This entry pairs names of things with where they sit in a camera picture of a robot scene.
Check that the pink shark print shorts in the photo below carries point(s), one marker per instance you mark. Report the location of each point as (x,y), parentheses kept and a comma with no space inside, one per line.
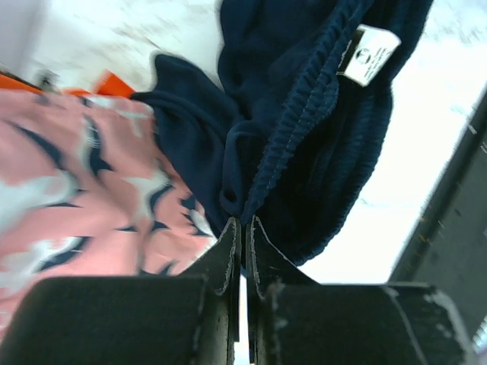
(85,191)

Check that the navy blue shorts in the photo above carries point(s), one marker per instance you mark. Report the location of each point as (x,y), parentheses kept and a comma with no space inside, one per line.
(294,128)

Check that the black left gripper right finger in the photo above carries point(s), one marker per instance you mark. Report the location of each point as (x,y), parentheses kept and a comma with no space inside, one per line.
(292,319)

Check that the orange shorts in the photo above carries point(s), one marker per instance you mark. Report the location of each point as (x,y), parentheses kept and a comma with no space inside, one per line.
(108,85)

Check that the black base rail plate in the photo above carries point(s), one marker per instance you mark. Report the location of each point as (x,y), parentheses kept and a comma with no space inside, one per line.
(448,245)

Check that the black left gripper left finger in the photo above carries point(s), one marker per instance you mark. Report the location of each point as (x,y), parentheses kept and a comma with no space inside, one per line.
(191,318)

